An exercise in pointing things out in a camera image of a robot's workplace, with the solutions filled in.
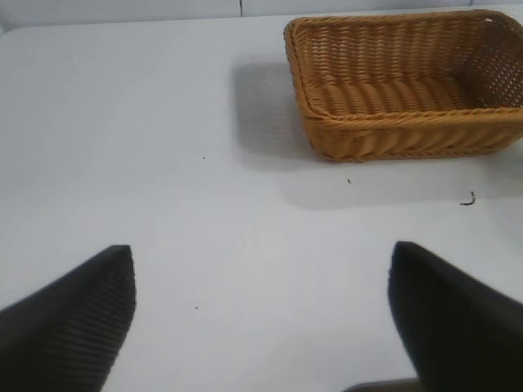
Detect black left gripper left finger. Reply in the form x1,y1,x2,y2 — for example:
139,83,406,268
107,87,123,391
0,244,137,392

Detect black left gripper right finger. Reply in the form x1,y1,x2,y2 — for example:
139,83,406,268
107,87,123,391
387,240,523,392

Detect brown woven wicker basket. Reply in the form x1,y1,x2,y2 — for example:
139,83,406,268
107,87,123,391
283,8,523,163

